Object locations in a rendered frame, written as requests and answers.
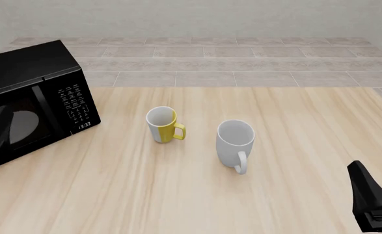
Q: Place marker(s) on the grey round turntable plate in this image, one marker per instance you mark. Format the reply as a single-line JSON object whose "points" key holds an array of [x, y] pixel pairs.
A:
{"points": [[26, 126]]}

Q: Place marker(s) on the black microwave door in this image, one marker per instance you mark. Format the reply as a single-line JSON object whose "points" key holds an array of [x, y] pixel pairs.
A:
{"points": [[44, 109]]}

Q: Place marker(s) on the yellow and white mug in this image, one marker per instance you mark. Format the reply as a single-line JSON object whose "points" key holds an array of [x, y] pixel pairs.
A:
{"points": [[166, 131]]}

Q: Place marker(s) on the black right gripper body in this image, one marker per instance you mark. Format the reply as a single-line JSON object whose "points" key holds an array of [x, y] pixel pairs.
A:
{"points": [[377, 221]]}

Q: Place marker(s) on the black microwave oven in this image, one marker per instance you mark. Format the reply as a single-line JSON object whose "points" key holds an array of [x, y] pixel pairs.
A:
{"points": [[28, 63]]}

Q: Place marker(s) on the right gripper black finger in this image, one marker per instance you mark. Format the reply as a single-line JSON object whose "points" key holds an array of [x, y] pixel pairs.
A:
{"points": [[368, 192]]}

